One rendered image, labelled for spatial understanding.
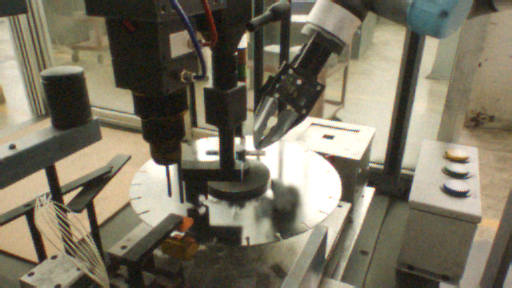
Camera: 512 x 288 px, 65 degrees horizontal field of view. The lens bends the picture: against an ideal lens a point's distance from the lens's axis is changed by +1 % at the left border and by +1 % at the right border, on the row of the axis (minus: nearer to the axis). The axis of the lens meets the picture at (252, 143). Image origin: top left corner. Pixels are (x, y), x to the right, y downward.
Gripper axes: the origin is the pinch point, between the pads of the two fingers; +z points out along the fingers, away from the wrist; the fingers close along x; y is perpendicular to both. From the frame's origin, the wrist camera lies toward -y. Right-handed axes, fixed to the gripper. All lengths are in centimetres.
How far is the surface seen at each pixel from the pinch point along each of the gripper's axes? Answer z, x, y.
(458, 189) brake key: -10.1, 33.5, -0.3
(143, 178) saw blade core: 13.3, -13.6, 6.7
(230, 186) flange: 6.0, -1.2, 10.2
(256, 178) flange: 3.6, 1.8, 7.8
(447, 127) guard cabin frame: -19.3, 36.3, -23.2
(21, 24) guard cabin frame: 21, -83, -69
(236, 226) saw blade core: 7.6, 1.5, 18.1
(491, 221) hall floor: 4, 139, -135
